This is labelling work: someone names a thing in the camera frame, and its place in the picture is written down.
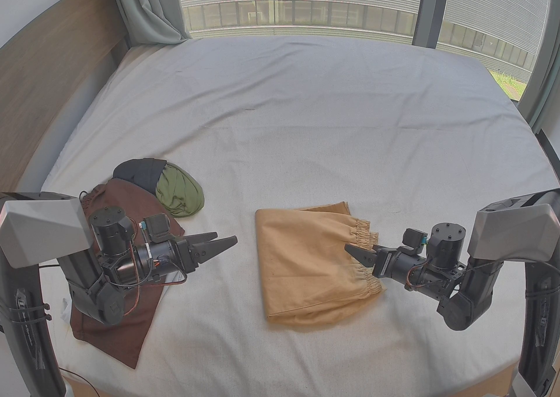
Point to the brown garment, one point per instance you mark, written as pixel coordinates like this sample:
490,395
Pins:
122,325

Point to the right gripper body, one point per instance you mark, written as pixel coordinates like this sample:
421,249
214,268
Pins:
396,264

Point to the green garment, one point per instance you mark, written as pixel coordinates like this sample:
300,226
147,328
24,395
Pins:
179,189

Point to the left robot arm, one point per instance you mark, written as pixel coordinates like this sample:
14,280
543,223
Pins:
39,229

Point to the tan shorts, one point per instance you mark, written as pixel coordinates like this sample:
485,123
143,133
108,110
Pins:
306,264

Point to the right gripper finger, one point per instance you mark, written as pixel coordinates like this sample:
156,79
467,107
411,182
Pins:
362,256

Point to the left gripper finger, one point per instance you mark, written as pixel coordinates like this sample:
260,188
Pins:
212,250
200,240

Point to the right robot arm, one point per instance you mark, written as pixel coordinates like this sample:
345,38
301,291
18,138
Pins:
503,229

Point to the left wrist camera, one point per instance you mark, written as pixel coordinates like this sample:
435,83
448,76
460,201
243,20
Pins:
157,229

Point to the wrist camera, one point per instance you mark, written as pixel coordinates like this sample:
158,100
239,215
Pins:
413,240
157,229

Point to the black garment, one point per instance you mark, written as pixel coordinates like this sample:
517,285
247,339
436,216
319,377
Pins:
138,174

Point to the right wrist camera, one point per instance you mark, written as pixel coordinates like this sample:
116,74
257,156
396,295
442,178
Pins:
413,240

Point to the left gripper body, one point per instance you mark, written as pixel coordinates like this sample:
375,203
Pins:
164,255

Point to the bed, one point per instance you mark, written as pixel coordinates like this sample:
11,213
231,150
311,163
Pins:
306,124

